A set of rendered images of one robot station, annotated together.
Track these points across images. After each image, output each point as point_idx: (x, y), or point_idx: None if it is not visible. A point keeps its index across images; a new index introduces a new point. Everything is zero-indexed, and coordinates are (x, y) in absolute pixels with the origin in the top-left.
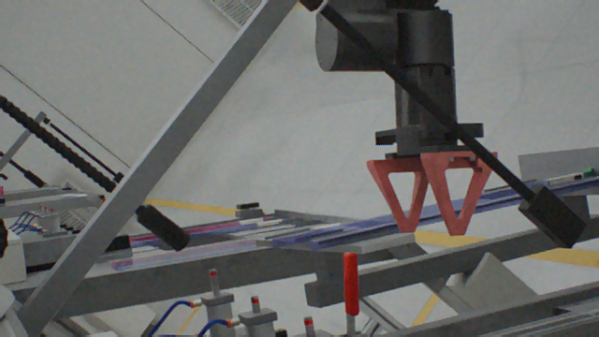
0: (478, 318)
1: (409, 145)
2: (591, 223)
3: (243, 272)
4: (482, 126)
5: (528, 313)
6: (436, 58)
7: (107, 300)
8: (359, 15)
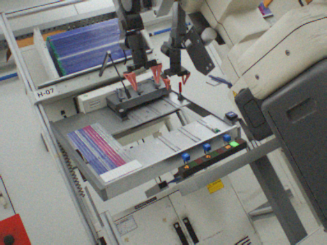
0: (200, 106)
1: None
2: None
3: None
4: (170, 75)
5: (207, 111)
6: (170, 60)
7: None
8: (163, 47)
